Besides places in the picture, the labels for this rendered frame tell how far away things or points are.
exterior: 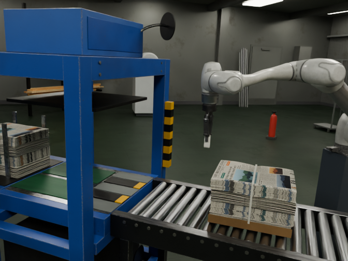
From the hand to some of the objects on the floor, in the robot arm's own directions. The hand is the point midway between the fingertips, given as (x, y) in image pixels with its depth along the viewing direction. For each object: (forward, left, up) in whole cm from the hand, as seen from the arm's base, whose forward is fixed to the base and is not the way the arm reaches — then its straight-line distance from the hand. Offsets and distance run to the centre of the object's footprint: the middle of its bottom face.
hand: (207, 141), depth 168 cm
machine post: (+17, -66, -113) cm, 132 cm away
